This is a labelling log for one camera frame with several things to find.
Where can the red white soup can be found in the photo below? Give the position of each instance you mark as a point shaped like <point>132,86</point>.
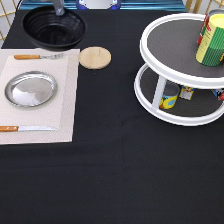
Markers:
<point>205,22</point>

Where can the round silver metal plate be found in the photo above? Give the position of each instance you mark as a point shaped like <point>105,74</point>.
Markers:
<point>30,89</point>

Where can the wooden handled fork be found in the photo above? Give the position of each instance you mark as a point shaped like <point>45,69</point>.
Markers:
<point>28,57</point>

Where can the yellow blue tin can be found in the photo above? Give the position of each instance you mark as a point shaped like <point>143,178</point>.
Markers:
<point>169,96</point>

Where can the blue yellow small carton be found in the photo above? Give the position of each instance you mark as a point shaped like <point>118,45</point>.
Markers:
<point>186,92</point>

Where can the beige rectangular placemat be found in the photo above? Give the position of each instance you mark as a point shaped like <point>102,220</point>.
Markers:
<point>57,113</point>

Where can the black ribbed bowl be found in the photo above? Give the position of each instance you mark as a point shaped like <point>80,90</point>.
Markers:
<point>48,30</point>

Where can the green yellow ribbed cylinder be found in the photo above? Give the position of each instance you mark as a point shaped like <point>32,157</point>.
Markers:
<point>211,49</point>

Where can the round wooden coaster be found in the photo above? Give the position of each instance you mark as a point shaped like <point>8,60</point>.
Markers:
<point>94,57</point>

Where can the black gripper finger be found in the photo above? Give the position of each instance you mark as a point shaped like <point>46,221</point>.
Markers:
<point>59,7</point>

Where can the blue white robot base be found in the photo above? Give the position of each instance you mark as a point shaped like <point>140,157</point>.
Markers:
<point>98,4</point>

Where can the wooden handled knife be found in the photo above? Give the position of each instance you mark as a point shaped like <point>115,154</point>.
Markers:
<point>25,128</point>

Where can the white two-tier lazy Susan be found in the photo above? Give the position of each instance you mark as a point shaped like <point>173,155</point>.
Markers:
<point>168,47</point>

